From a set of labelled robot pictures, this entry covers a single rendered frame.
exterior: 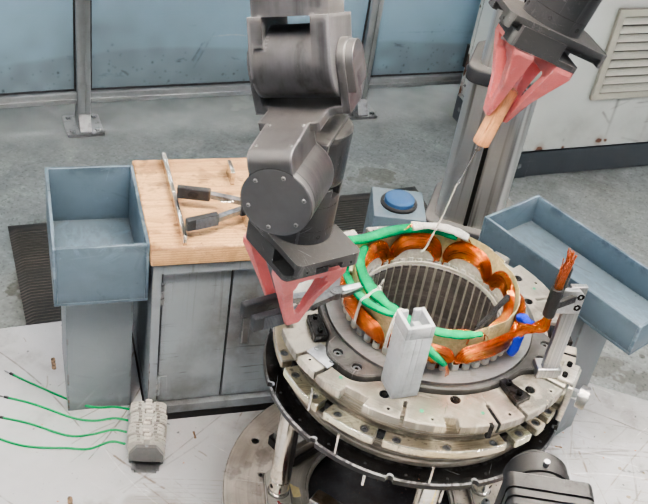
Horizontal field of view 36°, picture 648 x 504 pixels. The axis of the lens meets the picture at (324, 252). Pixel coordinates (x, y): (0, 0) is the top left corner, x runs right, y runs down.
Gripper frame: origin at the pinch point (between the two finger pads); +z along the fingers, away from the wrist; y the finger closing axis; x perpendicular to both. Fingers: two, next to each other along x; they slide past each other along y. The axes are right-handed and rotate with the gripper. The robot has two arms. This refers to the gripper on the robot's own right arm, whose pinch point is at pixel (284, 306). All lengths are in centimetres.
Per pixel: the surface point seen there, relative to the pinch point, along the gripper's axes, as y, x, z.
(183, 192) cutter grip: -30.5, 5.4, 7.9
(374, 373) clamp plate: 5.6, 8.0, 6.5
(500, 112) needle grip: 0.4, 20.3, -17.6
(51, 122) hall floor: -225, 62, 116
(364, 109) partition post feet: -193, 168, 108
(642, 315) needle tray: 5, 51, 13
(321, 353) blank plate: 0.7, 5.1, 7.1
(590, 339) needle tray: 2, 48, 19
